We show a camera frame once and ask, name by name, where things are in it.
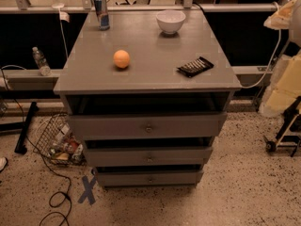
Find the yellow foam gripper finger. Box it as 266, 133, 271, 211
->
263, 0, 297, 30

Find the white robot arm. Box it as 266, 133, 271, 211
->
263, 0, 301, 47

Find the white bowl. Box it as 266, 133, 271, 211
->
156, 10, 186, 34

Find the wheeled cart base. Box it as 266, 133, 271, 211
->
263, 96, 301, 157

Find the grey drawer cabinet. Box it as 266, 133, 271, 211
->
54, 10, 241, 187

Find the orange fruit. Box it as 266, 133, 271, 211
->
113, 50, 130, 69

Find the blue energy drink can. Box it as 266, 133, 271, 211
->
93, 0, 110, 31

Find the clear plastic water bottle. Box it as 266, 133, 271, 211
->
32, 47, 51, 76

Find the blue tape cross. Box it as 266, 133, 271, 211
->
78, 176, 96, 205

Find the black stand leg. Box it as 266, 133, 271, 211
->
14, 102, 39, 154

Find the white hanging cord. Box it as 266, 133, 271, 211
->
46, 0, 71, 61

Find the wire basket with snacks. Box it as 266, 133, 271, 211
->
34, 113, 86, 166

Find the black floor cable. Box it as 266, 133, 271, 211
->
0, 68, 73, 226

